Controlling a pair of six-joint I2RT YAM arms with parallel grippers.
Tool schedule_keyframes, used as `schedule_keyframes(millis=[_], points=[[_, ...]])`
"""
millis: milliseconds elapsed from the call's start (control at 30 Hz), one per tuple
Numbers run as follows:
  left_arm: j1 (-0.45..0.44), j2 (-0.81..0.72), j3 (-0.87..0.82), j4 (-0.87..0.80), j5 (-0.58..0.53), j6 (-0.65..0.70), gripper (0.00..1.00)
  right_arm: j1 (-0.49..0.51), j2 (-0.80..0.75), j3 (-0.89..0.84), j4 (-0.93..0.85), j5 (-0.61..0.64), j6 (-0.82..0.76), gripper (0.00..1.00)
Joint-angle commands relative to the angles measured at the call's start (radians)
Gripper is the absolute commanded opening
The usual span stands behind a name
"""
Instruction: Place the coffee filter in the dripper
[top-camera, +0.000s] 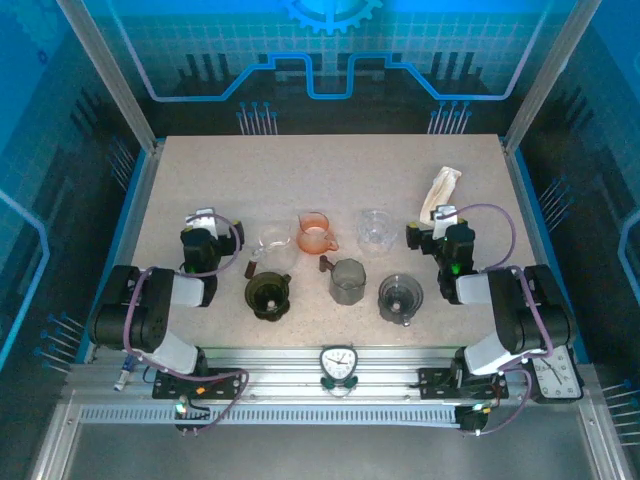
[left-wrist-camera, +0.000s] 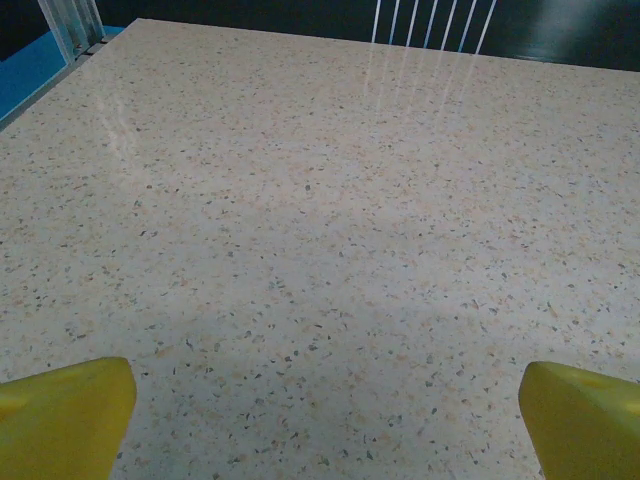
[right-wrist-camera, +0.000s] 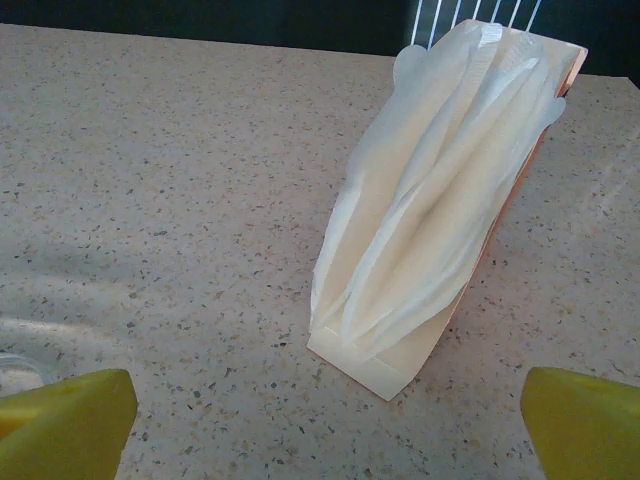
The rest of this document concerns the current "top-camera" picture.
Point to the clear glass dripper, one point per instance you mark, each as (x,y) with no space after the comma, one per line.
(375,235)

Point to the coffee filter packet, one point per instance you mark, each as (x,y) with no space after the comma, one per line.
(440,190)

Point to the grey smoked dripper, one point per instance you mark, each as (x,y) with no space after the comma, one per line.
(400,295)

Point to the dark green dripper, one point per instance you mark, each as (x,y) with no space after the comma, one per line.
(260,295)

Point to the orange glass pitcher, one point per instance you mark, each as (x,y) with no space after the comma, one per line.
(315,240)

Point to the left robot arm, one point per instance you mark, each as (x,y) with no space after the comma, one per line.
(180,292)

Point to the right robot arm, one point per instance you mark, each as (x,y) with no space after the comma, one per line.
(520,310)

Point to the small white clock green base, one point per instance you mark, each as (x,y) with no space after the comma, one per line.
(338,364)

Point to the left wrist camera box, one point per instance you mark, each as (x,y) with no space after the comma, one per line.
(202,222)

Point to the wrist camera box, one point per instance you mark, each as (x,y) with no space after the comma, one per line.
(442,216)
(202,222)

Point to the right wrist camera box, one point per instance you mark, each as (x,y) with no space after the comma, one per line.
(442,216)

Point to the blue edged table side rail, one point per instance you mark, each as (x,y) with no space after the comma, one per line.
(145,190)
(515,170)

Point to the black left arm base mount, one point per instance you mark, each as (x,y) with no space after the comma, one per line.
(220,382)

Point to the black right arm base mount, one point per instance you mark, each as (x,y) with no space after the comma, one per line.
(435,384)

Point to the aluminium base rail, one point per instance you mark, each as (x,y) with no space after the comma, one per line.
(280,370)

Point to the aluminium frame post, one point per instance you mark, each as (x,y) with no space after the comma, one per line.
(545,75)
(110,75)

